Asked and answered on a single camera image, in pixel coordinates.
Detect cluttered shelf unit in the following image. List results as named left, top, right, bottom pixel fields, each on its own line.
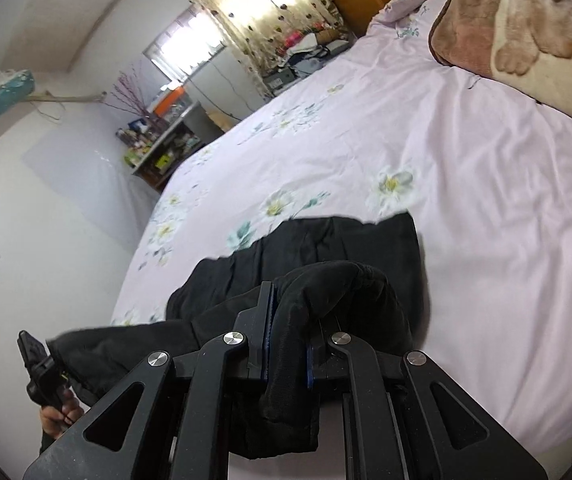
left=116, top=100, right=227, bottom=191

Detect brown plush animal blanket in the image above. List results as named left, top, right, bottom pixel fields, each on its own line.
left=428, top=0, right=572, bottom=136

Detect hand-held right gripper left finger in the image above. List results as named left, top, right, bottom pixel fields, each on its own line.
left=22, top=281, right=277, bottom=480

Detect heart patterned curtain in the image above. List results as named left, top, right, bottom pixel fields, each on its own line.
left=166, top=0, right=347, bottom=98

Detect black puffer jacket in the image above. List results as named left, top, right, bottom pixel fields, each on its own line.
left=46, top=215, right=422, bottom=461

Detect black box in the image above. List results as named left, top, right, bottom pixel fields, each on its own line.
left=263, top=71, right=297, bottom=93

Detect purple flower branches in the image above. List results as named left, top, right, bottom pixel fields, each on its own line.
left=101, top=62, right=159, bottom=126

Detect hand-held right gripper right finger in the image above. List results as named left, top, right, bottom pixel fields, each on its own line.
left=306, top=317, right=549, bottom=480

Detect person's left hand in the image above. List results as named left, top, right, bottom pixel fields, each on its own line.
left=40, top=387, right=87, bottom=441

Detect storage box with orange lid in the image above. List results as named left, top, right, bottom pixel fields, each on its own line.
left=148, top=86, right=189, bottom=116

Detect pile of clothes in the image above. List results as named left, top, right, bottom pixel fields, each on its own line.
left=276, top=22, right=352, bottom=73

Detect window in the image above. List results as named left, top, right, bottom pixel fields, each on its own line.
left=142, top=2, right=227, bottom=81

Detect bed with floral sheet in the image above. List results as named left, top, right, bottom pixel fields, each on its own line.
left=108, top=0, right=572, bottom=480

